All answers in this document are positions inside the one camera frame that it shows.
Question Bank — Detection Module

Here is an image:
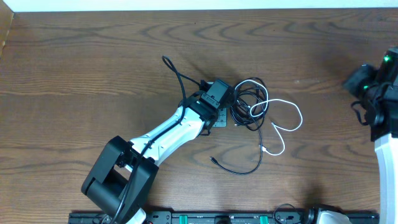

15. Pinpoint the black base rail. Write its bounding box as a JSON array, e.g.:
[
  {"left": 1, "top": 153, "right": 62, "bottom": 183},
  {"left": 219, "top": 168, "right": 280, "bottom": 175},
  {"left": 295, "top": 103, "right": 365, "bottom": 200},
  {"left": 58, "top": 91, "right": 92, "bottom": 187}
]
[{"left": 68, "top": 203, "right": 380, "bottom": 224}]

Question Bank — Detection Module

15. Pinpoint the black usb cable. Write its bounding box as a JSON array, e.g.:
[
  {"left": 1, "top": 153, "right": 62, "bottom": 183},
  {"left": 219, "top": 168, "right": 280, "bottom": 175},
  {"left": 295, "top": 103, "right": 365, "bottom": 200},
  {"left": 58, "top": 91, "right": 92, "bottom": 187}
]
[{"left": 209, "top": 77, "right": 270, "bottom": 175}]

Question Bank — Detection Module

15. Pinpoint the cardboard box edge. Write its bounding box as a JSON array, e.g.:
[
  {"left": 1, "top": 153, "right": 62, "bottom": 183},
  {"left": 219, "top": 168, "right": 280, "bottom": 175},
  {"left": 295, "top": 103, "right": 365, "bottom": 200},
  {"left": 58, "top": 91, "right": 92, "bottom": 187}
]
[{"left": 0, "top": 0, "right": 14, "bottom": 55}]

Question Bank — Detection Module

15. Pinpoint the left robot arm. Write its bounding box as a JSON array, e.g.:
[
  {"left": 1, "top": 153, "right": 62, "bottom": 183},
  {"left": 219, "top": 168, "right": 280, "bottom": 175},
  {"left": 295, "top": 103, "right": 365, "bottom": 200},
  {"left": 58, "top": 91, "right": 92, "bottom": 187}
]
[{"left": 81, "top": 80, "right": 234, "bottom": 223}]

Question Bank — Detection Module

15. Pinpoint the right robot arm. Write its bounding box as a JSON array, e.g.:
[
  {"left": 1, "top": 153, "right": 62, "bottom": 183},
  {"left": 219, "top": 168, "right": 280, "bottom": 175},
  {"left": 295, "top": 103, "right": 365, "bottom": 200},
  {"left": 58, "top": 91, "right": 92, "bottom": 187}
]
[{"left": 343, "top": 47, "right": 397, "bottom": 224}]

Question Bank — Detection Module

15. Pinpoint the white usb cable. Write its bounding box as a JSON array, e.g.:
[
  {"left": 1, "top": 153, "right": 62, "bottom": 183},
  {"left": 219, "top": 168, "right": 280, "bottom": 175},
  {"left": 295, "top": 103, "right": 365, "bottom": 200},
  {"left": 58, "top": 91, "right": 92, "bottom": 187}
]
[{"left": 233, "top": 78, "right": 304, "bottom": 157}]

